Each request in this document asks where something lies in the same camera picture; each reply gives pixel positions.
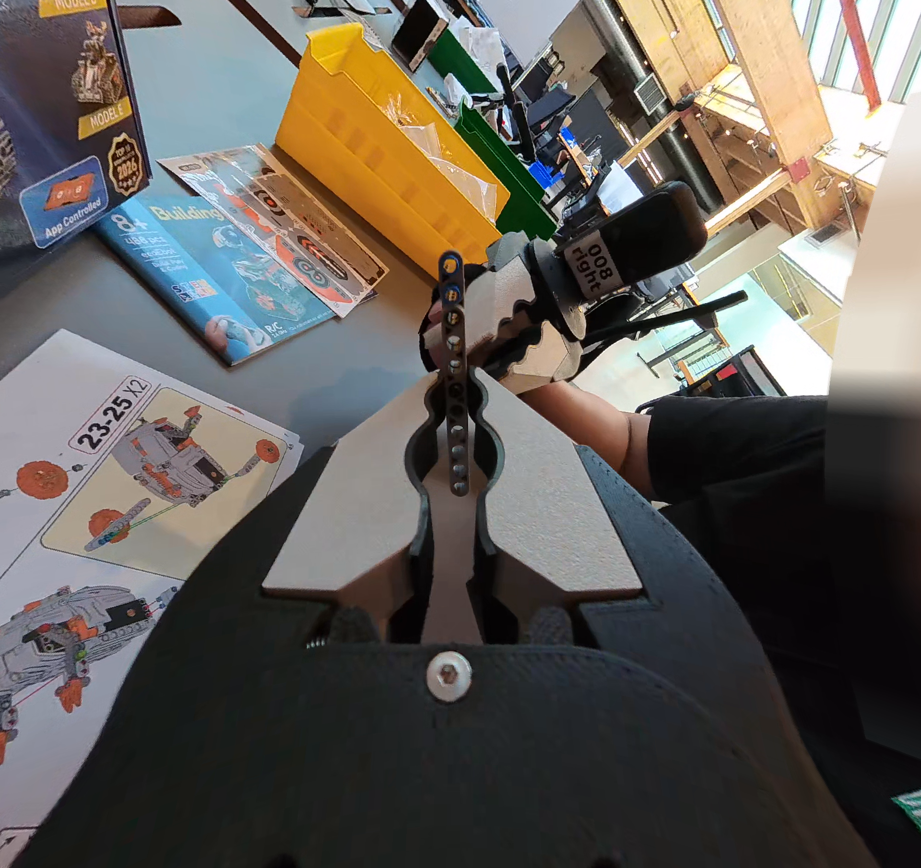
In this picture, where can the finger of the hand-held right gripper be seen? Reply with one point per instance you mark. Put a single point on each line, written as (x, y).
(496, 300)
(550, 357)

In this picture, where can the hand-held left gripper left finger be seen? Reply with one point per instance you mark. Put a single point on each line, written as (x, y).
(345, 508)

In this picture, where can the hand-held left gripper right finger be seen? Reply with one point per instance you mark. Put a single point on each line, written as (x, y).
(554, 515)

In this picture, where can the grey perforated building beam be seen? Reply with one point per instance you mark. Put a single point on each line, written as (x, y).
(456, 407)

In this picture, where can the person's right forearm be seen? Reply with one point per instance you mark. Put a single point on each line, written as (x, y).
(604, 436)

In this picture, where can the grey desk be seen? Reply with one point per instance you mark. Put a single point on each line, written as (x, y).
(338, 379)

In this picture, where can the person's right hand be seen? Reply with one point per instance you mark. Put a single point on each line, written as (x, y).
(435, 315)

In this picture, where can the black office chair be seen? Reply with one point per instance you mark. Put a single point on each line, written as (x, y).
(662, 321)

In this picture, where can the green plastic bin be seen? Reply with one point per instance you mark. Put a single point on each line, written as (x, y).
(457, 62)
(504, 170)

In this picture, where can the clear plastic bags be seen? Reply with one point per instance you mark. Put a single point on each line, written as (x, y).
(446, 156)

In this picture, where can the orange grey sticker sheet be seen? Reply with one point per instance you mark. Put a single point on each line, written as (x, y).
(288, 228)

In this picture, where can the yellow plastic bin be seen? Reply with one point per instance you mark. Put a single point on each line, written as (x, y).
(338, 141)

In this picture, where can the white assembly instruction sheet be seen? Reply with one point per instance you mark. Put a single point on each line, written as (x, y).
(108, 508)

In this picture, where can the person's dark clothing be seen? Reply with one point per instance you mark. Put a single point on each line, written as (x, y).
(777, 630)

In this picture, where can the blue building booklet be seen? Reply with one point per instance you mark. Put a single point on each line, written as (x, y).
(187, 285)

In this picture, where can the green packet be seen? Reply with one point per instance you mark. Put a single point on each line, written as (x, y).
(908, 809)

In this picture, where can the dark robot kit box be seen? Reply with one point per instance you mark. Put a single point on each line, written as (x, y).
(57, 91)

